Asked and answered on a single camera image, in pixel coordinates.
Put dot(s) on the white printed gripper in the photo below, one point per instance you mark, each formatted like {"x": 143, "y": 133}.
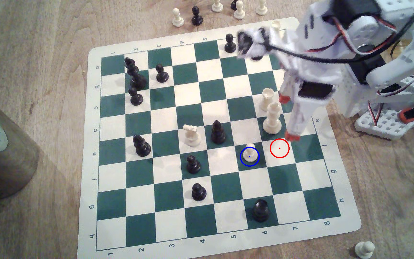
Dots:
{"x": 305, "y": 103}

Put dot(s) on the white chess pawn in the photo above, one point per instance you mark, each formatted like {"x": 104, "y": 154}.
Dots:
{"x": 178, "y": 18}
{"x": 217, "y": 5}
{"x": 261, "y": 8}
{"x": 250, "y": 153}
{"x": 364, "y": 249}
{"x": 239, "y": 10}

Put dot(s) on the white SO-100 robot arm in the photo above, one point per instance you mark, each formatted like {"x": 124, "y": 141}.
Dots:
{"x": 383, "y": 72}

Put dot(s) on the white chess queen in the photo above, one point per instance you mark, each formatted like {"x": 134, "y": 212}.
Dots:
{"x": 272, "y": 120}

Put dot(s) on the white chess rook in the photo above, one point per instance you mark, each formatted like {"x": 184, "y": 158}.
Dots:
{"x": 267, "y": 99}

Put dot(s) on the white chess king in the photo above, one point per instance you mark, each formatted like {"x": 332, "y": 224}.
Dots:
{"x": 275, "y": 26}

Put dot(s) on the black chess bishop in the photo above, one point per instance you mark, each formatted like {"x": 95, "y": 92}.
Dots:
{"x": 138, "y": 81}
{"x": 218, "y": 133}

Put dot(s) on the black chess pawn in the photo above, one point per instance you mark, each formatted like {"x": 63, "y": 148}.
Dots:
{"x": 230, "y": 44}
{"x": 198, "y": 192}
{"x": 197, "y": 16}
{"x": 135, "y": 97}
{"x": 162, "y": 73}
{"x": 193, "y": 165}

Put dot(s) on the white chess knight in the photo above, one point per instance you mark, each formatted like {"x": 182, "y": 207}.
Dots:
{"x": 192, "y": 136}

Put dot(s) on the black chess rook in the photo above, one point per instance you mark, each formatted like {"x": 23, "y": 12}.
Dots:
{"x": 261, "y": 211}

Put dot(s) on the black chess piece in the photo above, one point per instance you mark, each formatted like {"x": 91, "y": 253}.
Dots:
{"x": 233, "y": 4}

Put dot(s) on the green and white chess mat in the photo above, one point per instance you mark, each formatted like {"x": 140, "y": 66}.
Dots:
{"x": 164, "y": 201}

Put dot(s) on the black chess king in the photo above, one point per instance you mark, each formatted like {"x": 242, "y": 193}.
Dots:
{"x": 130, "y": 65}

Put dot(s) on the brown chess bag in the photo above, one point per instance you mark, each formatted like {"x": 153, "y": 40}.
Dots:
{"x": 2, "y": 162}

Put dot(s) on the taped wrist camera module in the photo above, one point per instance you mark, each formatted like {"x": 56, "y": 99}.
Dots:
{"x": 250, "y": 43}

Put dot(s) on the white perforated base plate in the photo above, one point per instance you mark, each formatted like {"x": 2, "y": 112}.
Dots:
{"x": 386, "y": 124}

